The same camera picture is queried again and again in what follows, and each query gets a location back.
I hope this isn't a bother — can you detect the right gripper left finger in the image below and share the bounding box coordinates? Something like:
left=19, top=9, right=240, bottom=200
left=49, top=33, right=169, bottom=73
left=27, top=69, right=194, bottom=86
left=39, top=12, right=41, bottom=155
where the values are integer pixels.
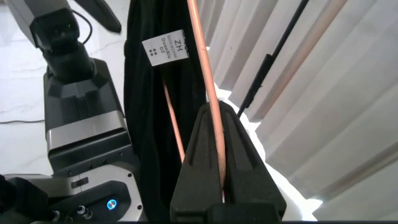
left=169, top=101, right=224, bottom=223

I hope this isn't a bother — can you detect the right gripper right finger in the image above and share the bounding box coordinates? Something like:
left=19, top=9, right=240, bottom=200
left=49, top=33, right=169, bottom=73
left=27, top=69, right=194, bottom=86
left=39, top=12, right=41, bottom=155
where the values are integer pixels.
left=218, top=100, right=287, bottom=223

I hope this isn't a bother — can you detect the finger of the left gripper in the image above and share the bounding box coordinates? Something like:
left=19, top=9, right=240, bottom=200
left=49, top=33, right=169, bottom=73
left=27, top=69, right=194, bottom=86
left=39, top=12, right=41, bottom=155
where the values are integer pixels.
left=73, top=0, right=123, bottom=34

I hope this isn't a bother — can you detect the black garment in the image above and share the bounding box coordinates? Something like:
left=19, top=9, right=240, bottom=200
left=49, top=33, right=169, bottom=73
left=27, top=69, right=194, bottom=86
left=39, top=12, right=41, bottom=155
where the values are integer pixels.
left=123, top=0, right=208, bottom=223

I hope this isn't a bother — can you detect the pink clothes hanger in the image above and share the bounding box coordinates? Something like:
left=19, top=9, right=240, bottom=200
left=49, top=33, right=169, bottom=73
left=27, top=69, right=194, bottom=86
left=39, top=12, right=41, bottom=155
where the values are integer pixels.
left=161, top=0, right=227, bottom=191

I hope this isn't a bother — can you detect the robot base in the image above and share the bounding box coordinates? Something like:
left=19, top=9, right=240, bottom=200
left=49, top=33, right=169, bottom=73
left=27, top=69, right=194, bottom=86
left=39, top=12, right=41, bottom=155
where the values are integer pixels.
left=0, top=57, right=144, bottom=223

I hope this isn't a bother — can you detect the black clothes rack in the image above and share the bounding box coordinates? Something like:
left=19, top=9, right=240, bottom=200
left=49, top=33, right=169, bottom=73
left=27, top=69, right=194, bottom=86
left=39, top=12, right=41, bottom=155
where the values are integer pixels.
left=236, top=0, right=310, bottom=119

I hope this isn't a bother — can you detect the black cable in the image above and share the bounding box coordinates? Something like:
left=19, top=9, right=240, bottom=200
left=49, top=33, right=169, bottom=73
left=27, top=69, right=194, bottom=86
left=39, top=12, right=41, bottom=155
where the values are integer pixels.
left=0, top=119, right=47, bottom=125

